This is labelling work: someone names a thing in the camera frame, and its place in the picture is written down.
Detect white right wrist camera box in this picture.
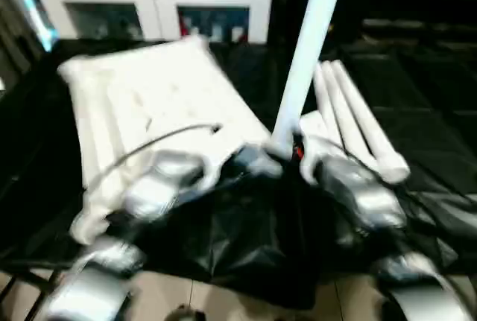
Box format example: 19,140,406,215
298,111,335,182

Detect white plastic table leg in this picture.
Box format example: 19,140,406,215
268,0,350,159
332,60,411,185
311,64,345,150
320,63,373,159

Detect white plastic table top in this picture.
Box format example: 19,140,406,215
58,36,284,246

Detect blue lit glass case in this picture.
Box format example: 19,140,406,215
0,0,59,52

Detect black table mat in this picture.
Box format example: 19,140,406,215
0,38,477,311

